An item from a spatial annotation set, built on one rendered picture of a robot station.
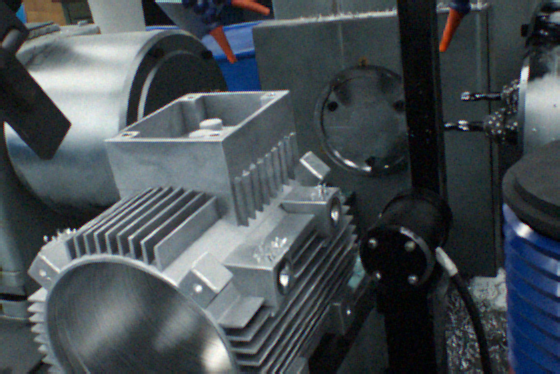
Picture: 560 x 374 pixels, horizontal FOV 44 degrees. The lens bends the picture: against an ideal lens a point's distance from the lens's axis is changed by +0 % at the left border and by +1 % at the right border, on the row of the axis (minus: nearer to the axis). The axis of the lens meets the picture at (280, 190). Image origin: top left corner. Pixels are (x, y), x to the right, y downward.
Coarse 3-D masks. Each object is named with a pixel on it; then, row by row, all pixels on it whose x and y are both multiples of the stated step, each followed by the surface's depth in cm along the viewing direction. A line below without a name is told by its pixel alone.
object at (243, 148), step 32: (192, 96) 60; (224, 96) 60; (256, 96) 58; (288, 96) 57; (128, 128) 54; (160, 128) 57; (192, 128) 60; (224, 128) 56; (256, 128) 52; (288, 128) 57; (128, 160) 51; (160, 160) 50; (192, 160) 49; (224, 160) 48; (256, 160) 52; (288, 160) 57; (128, 192) 53; (224, 192) 49; (256, 192) 52
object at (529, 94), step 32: (544, 0) 66; (544, 32) 61; (544, 64) 59; (480, 96) 76; (512, 96) 74; (544, 96) 59; (448, 128) 69; (480, 128) 67; (512, 128) 65; (544, 128) 58
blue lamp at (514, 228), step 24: (504, 216) 17; (504, 240) 18; (528, 240) 16; (552, 240) 15; (504, 264) 18; (528, 264) 16; (552, 264) 15; (528, 288) 16; (552, 288) 15; (528, 312) 17; (552, 312) 16; (528, 336) 17; (552, 336) 16; (528, 360) 17; (552, 360) 16
